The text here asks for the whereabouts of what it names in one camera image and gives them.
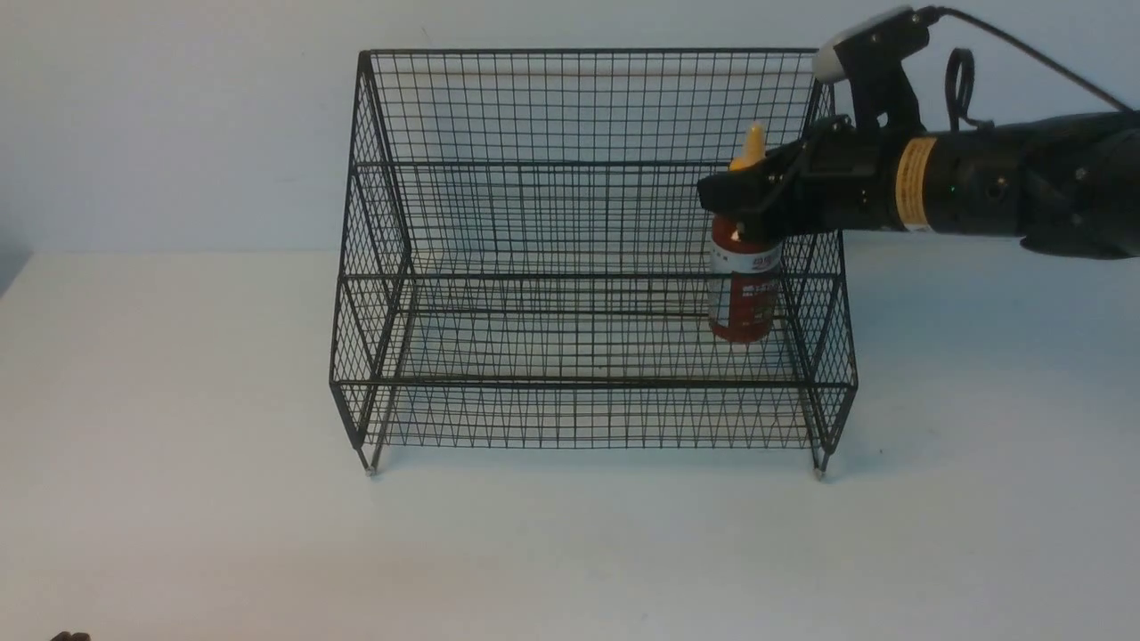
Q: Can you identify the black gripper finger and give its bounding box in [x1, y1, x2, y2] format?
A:
[697, 141, 807, 243]

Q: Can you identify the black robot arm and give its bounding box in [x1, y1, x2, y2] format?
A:
[697, 112, 1139, 260]

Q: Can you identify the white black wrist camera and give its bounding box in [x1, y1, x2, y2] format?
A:
[811, 5, 930, 133]

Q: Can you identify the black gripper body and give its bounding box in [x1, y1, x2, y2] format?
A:
[787, 115, 901, 234]

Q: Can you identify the red seasoning bottle yellow cap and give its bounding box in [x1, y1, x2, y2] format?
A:
[708, 122, 784, 344]

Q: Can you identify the small dark object at edge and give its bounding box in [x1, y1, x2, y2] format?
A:
[52, 630, 91, 641]

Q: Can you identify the black camera cable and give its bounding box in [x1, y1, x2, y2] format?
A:
[917, 5, 1135, 133]

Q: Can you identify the black wire mesh shelf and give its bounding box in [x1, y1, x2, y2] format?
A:
[329, 47, 860, 478]

